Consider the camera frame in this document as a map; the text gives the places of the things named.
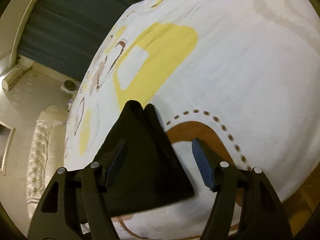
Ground black pants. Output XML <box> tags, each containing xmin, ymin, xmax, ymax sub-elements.
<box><xmin>93</xmin><ymin>100</ymin><xmax>195</xmax><ymax>217</ymax></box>

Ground cream tufted headboard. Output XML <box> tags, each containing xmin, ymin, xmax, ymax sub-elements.
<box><xmin>26</xmin><ymin>106</ymin><xmax>68</xmax><ymax>220</ymax></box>

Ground patterned white bed sheet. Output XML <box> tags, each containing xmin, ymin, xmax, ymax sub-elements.
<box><xmin>64</xmin><ymin>0</ymin><xmax>319</xmax><ymax>239</ymax></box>

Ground dark teal curtain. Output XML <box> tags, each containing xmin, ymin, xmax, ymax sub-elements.
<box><xmin>17</xmin><ymin>0</ymin><xmax>142</xmax><ymax>81</ymax></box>

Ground framed wall picture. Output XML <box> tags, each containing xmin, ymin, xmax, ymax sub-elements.
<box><xmin>0</xmin><ymin>121</ymin><xmax>16</xmax><ymax>175</ymax></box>

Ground white wall air conditioner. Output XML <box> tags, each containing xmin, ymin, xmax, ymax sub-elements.
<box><xmin>2</xmin><ymin>64</ymin><xmax>32</xmax><ymax>91</ymax></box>

